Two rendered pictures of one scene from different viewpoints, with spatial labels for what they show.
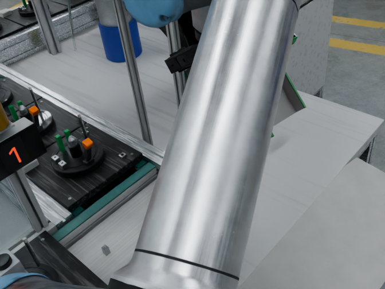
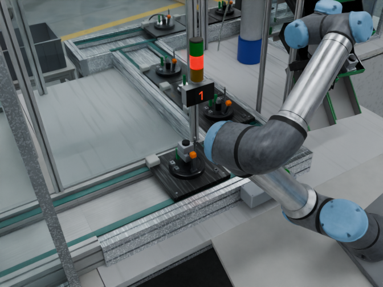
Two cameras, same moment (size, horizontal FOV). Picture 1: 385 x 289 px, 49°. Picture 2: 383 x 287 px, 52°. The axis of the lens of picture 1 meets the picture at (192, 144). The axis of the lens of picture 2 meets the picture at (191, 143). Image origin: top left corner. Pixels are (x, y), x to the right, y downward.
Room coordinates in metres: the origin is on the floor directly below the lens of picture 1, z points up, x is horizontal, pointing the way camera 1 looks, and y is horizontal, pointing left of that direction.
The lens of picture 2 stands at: (-0.62, 0.06, 1.96)
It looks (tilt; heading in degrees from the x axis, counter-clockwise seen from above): 38 degrees down; 14
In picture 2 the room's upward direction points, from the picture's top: 2 degrees counter-clockwise
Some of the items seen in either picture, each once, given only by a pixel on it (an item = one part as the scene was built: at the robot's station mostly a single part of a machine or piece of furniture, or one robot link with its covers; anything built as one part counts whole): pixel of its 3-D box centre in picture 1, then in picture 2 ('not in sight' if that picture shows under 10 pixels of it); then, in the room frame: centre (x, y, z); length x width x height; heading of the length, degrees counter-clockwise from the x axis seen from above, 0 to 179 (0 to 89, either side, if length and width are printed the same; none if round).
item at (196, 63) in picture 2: not in sight; (196, 60); (0.65, 0.35, 1.33); 0.05 x 0.05 x 0.05
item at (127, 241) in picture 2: not in sight; (216, 198); (0.39, 0.23, 0.91); 0.89 x 0.06 x 0.11; 133
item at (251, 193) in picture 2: not in sight; (268, 186); (0.48, 0.04, 0.93); 0.21 x 0.07 x 0.06; 133
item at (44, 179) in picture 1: (74, 147); (218, 105); (0.88, 0.30, 1.01); 0.24 x 0.24 x 0.13; 43
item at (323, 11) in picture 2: not in sight; (325, 21); (0.56, -0.06, 1.53); 0.09 x 0.08 x 0.11; 143
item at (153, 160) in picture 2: not in sight; (153, 162); (0.48, 0.49, 0.97); 0.05 x 0.05 x 0.04; 43
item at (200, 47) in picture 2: not in sight; (196, 47); (0.65, 0.35, 1.38); 0.05 x 0.05 x 0.05
